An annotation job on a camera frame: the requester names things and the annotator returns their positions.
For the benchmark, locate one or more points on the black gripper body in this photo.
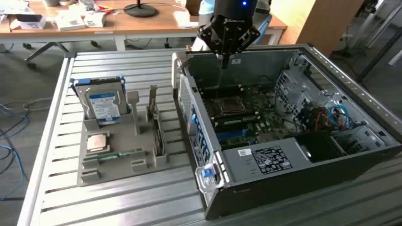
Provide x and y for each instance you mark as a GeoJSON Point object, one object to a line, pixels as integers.
{"type": "Point", "coordinates": [233, 11]}

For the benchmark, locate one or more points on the black GPU graphics card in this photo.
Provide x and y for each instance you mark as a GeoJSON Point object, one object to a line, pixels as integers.
{"type": "Point", "coordinates": [157, 134]}

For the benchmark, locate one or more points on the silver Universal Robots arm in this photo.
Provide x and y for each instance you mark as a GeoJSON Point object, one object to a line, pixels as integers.
{"type": "Point", "coordinates": [207, 5]}

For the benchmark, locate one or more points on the white paper stack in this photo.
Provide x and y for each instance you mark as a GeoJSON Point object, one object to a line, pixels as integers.
{"type": "Point", "coordinates": [184, 20]}

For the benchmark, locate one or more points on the black monitor stand base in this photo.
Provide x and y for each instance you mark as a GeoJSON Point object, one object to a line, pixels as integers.
{"type": "Point", "coordinates": [140, 10]}

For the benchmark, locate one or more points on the wooden cabinet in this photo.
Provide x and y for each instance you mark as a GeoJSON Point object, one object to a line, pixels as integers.
{"type": "Point", "coordinates": [332, 23]}

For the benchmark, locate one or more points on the wooden desk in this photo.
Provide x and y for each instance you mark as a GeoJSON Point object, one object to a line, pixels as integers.
{"type": "Point", "coordinates": [109, 23]}

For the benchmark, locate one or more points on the metal CPU socket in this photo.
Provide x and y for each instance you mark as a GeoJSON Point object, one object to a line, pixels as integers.
{"type": "Point", "coordinates": [229, 106]}

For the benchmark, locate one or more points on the red yellow packet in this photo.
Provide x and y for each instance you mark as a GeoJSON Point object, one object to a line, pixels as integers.
{"type": "Point", "coordinates": [102, 9]}

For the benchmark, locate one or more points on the green motherboard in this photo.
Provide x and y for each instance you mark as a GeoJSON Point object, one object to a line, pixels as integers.
{"type": "Point", "coordinates": [269, 115]}

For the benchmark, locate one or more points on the small white box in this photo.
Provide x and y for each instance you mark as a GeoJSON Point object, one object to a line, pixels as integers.
{"type": "Point", "coordinates": [93, 20]}

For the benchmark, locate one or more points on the green RAM stick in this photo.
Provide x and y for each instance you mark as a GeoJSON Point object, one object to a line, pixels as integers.
{"type": "Point", "coordinates": [112, 156]}
{"type": "Point", "coordinates": [237, 120]}

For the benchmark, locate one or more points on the blue expansion slot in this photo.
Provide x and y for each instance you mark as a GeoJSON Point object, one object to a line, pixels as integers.
{"type": "Point", "coordinates": [232, 134]}

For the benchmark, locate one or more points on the flat white box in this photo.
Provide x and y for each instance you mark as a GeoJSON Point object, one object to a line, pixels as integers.
{"type": "Point", "coordinates": [70, 23]}

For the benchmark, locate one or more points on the hard disk with blue carrier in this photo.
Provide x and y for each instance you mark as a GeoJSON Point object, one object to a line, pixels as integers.
{"type": "Point", "coordinates": [102, 106]}

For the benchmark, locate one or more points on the tape roll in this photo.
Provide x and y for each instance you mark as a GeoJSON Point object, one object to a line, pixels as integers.
{"type": "Point", "coordinates": [65, 2]}

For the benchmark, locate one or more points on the grey cup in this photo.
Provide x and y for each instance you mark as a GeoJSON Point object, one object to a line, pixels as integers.
{"type": "Point", "coordinates": [50, 2]}

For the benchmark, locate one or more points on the grey parts rack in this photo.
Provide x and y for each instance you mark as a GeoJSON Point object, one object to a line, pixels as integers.
{"type": "Point", "coordinates": [125, 139]}

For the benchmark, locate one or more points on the grey leg with casters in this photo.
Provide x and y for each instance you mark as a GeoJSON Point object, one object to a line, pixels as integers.
{"type": "Point", "coordinates": [40, 50]}

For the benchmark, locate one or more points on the black and white box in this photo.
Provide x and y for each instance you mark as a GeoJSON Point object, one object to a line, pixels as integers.
{"type": "Point", "coordinates": [30, 23]}

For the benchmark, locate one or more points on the grey power supply unit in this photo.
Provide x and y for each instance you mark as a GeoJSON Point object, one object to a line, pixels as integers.
{"type": "Point", "coordinates": [237, 164]}

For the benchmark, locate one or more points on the silver disk bay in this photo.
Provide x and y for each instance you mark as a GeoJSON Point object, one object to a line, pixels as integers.
{"type": "Point", "coordinates": [360, 139]}

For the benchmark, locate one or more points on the copper-topped CPU chip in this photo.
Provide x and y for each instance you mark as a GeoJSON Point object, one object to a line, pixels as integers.
{"type": "Point", "coordinates": [94, 142]}

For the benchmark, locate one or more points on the blue case release latch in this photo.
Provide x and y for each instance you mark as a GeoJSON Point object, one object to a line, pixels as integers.
{"type": "Point", "coordinates": [207, 173]}

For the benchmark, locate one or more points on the pile of papers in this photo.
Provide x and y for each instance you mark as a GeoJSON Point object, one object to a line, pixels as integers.
{"type": "Point", "coordinates": [14, 8]}

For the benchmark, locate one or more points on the open black PC case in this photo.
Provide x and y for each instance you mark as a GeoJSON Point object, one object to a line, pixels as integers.
{"type": "Point", "coordinates": [281, 188]}

